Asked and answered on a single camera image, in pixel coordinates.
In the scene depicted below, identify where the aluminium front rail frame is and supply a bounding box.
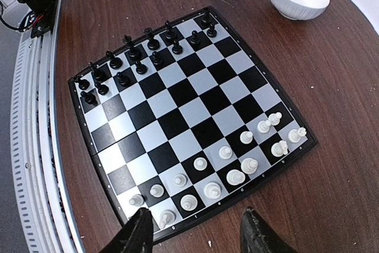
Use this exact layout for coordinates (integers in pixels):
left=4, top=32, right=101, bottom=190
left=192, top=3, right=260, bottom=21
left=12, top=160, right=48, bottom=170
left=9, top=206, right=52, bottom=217
left=8, top=0, right=86, bottom=253

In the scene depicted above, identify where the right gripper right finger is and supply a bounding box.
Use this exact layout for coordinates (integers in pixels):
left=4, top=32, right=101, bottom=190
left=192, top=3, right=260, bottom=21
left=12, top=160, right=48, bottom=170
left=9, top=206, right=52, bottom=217
left=240, top=207, right=297, bottom=253

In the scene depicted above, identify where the white pawn near corner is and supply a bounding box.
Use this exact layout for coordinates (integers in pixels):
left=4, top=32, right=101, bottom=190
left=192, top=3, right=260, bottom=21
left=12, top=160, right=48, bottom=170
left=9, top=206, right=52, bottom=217
left=129, top=194, right=145, bottom=207

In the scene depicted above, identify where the black white chessboard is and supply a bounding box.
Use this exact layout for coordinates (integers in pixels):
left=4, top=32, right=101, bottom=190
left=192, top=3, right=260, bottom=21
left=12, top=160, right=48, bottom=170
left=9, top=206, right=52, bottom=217
left=68, top=7, right=317, bottom=244

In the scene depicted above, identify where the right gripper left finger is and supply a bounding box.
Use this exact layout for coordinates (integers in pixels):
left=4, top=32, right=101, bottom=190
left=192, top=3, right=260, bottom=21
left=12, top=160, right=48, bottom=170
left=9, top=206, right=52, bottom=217
left=102, top=207, right=153, bottom=253

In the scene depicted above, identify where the white rook corner piece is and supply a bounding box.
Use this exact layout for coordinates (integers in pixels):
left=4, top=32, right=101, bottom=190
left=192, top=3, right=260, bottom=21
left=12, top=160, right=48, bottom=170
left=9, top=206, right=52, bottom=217
left=288, top=127, right=307, bottom=143

